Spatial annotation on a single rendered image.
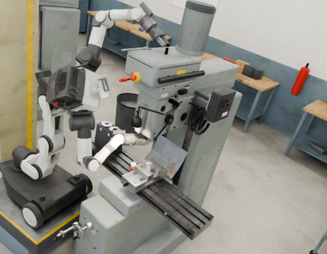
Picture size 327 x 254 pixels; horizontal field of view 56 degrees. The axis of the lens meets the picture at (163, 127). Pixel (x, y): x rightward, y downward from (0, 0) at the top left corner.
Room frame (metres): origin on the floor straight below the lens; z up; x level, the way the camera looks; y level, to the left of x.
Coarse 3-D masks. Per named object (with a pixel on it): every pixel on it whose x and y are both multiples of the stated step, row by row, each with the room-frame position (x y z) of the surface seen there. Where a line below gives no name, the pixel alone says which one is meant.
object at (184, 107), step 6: (192, 96) 2.10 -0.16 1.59; (180, 102) 1.97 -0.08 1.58; (186, 102) 2.04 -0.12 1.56; (180, 108) 1.99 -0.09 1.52; (186, 108) 2.06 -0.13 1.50; (174, 114) 1.97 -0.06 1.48; (180, 114) 2.01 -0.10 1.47; (186, 114) 2.07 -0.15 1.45; (174, 120) 1.97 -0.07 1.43; (180, 120) 2.03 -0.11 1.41; (186, 120) 2.10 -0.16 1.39; (168, 126) 1.97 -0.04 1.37; (174, 126) 1.98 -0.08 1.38; (180, 126) 2.05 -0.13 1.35
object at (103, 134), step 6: (96, 126) 2.21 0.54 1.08; (102, 126) 2.18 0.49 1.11; (108, 126) 2.19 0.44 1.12; (114, 126) 2.21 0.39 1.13; (96, 132) 2.20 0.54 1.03; (102, 132) 2.16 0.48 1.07; (108, 132) 2.12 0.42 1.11; (96, 138) 2.20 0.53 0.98; (102, 138) 2.16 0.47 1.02; (108, 138) 2.12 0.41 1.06; (102, 144) 2.15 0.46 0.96; (114, 150) 2.11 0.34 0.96; (120, 150) 2.17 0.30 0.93
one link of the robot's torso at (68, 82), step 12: (60, 72) 1.76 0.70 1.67; (72, 72) 1.74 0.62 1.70; (84, 72) 1.82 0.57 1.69; (48, 84) 1.84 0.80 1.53; (60, 84) 1.71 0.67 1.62; (72, 84) 1.70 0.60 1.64; (84, 84) 1.78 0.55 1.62; (96, 84) 1.86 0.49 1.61; (48, 96) 1.76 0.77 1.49; (60, 96) 1.65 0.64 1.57; (72, 96) 1.66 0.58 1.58; (84, 96) 1.73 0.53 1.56; (96, 96) 1.82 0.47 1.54; (72, 108) 1.71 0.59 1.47; (84, 108) 1.73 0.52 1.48; (96, 108) 1.78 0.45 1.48
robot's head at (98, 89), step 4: (100, 84) 1.78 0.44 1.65; (104, 84) 1.79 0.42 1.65; (96, 88) 1.80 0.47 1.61; (100, 88) 1.77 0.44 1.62; (96, 92) 1.79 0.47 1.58; (100, 92) 1.76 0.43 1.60; (104, 92) 1.76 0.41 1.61; (108, 92) 1.78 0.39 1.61; (100, 96) 1.76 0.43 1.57; (104, 96) 1.75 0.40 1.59; (108, 96) 1.76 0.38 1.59
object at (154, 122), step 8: (144, 96) 1.89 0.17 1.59; (152, 104) 1.84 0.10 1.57; (160, 104) 1.83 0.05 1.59; (168, 104) 1.90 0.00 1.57; (136, 112) 1.91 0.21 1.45; (152, 112) 1.83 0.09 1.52; (152, 120) 1.83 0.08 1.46; (160, 120) 1.87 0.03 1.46; (144, 128) 1.86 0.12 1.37; (152, 128) 1.83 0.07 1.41; (160, 128) 1.88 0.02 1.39; (152, 136) 1.83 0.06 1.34
